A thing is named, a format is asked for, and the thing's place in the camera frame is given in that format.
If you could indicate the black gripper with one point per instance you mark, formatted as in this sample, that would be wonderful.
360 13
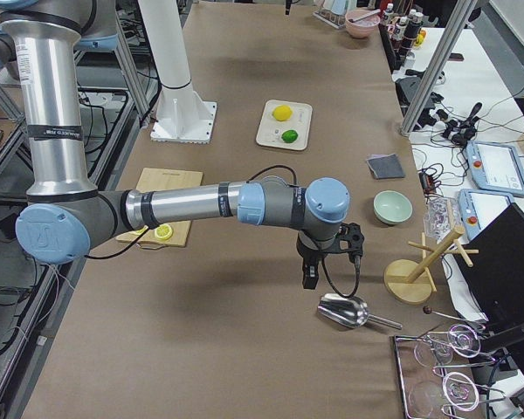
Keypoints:
311 255

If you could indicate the yellow lemon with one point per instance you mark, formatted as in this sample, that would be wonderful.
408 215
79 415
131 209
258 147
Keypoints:
282 113

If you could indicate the green lime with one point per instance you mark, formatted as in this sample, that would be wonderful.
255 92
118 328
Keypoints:
289 136

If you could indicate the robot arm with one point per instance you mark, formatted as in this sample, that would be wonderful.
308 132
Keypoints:
67 215

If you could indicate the white rabbit tray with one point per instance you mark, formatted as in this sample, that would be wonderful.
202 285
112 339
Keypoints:
270 130

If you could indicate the blue cup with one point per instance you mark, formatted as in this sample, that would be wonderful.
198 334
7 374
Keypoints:
339 7

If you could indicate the metal scoop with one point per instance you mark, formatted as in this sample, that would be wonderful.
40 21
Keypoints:
351 313

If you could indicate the pink bowl of ice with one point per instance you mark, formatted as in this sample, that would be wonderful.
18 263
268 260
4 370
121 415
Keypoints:
361 23

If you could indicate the wooden stand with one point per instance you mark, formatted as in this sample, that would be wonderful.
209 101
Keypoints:
411 282

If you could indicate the mint green bowl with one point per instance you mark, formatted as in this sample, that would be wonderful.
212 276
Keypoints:
392 207

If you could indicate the grey cloth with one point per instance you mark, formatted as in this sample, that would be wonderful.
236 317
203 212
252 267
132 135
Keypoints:
385 167

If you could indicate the lemon slice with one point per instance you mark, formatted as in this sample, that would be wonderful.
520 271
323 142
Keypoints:
163 232

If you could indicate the lemon half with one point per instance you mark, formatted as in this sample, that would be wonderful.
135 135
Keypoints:
139 232

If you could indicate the teach pendant tablet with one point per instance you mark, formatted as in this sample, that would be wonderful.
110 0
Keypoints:
478 208
496 167

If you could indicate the bamboo cutting board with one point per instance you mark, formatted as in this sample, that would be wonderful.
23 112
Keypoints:
161 180

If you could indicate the black monitor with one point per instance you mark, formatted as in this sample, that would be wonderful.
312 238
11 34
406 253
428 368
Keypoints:
496 280

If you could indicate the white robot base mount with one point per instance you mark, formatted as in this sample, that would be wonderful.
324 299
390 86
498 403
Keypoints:
181 114

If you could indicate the aluminium frame post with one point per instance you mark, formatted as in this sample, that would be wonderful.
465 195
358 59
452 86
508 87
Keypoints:
459 17

